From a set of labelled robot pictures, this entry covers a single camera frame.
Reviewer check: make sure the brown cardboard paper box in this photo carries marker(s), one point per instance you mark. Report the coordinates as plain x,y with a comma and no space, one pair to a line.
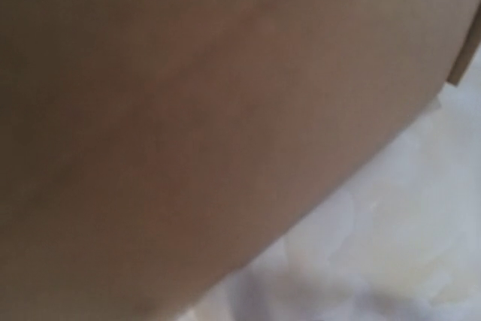
149,147

